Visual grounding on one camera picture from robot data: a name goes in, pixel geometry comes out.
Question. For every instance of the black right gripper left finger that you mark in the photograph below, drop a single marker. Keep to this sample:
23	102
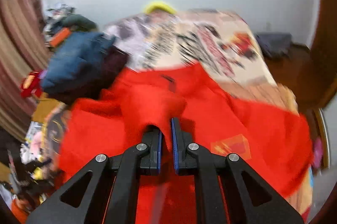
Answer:
106	189

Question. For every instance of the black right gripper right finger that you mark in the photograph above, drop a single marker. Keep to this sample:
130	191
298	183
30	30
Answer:
227	189

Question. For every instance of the red fleece jacket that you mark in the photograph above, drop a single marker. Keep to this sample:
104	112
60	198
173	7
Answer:
274	142

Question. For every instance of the red toy figure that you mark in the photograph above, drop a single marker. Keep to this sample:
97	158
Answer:
30	85

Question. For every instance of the blue denim garment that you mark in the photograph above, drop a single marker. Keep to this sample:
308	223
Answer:
77	61

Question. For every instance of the newspaper print blanket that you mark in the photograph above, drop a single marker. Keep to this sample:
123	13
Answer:
221	42

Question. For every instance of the grey bag on floor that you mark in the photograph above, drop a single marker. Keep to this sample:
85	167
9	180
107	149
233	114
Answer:
274	44

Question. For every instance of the orange box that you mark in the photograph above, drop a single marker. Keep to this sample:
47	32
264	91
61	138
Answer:
59	37

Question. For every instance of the striped brown curtain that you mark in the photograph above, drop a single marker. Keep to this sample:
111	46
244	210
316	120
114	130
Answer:
22	50

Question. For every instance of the dark green garment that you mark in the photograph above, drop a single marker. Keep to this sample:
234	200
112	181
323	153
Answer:
78	21

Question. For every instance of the yellow pillow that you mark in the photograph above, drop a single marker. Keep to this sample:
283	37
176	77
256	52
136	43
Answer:
159	5

